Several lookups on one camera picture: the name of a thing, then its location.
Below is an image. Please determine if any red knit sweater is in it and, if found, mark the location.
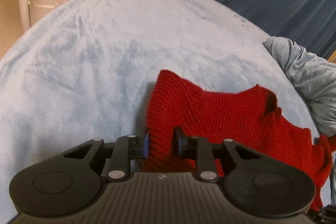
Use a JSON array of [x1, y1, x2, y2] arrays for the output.
[[141, 69, 336, 214]]

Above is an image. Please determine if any light blue bed sheet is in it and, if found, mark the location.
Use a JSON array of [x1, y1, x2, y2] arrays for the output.
[[1, 0, 319, 223]]

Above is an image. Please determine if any light blue fleece blanket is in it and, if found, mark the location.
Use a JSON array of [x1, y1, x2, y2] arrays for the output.
[[264, 36, 335, 136]]

